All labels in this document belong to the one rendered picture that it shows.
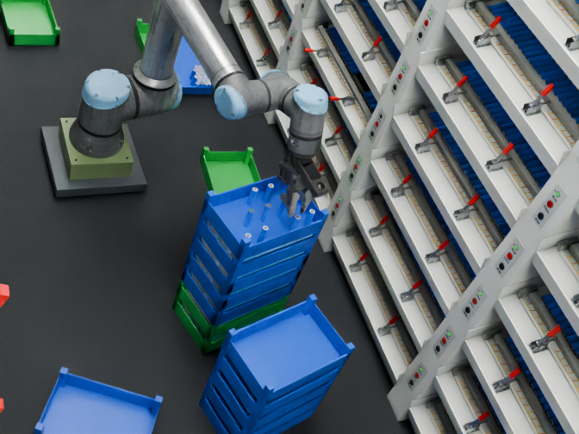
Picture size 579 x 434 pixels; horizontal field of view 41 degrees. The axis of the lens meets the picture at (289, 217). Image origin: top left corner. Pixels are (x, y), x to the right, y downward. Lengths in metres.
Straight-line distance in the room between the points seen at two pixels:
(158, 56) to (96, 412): 1.14
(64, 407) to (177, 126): 1.32
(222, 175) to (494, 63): 1.30
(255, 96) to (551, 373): 1.01
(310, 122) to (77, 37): 1.72
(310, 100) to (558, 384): 0.93
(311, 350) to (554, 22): 1.07
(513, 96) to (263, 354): 0.95
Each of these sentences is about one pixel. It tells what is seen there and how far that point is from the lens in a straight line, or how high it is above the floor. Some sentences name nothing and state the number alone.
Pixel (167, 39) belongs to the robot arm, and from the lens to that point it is 2.58.
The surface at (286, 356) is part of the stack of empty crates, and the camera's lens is 2.19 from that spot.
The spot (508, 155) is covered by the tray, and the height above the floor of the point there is 0.92.
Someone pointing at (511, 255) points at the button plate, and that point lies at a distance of 2.04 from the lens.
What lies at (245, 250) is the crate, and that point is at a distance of 2.11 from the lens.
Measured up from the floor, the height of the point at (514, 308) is 0.69.
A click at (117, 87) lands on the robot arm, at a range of 2.66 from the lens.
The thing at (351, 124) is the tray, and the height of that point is 0.49.
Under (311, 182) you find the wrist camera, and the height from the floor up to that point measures 0.72.
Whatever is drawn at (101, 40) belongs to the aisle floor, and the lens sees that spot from 3.55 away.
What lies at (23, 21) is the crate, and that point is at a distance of 3.59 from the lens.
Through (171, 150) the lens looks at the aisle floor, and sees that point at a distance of 3.09.
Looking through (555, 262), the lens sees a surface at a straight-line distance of 1.98.
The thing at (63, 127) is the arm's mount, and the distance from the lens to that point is 2.88.
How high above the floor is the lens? 2.09
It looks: 45 degrees down
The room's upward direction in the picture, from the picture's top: 23 degrees clockwise
